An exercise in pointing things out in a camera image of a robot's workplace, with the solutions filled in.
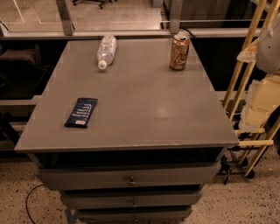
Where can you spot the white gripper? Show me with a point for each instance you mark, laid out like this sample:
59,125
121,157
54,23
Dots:
269,51

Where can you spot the orange soda can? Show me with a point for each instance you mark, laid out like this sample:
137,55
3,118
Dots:
179,51

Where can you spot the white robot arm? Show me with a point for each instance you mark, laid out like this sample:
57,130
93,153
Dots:
265,51

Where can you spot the dark blue rxbar wrapper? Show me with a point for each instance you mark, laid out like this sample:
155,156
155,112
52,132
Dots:
81,113

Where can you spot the wooden folding rack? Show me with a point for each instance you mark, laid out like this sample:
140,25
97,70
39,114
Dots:
252,145

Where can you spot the grey drawer cabinet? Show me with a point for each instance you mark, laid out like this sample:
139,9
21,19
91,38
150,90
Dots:
146,114

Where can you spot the clear plastic water bottle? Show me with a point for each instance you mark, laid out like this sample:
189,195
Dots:
106,51

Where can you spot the top grey drawer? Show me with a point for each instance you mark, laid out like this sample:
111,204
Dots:
158,175

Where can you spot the grey drawer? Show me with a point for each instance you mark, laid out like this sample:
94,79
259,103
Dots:
158,175
132,199
135,215

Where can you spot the middle grey drawer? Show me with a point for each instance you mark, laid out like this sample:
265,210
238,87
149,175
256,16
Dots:
132,199

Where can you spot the bottom grey drawer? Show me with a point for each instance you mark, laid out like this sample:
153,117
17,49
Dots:
135,215

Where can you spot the metal window railing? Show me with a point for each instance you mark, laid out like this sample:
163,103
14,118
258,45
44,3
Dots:
77,19

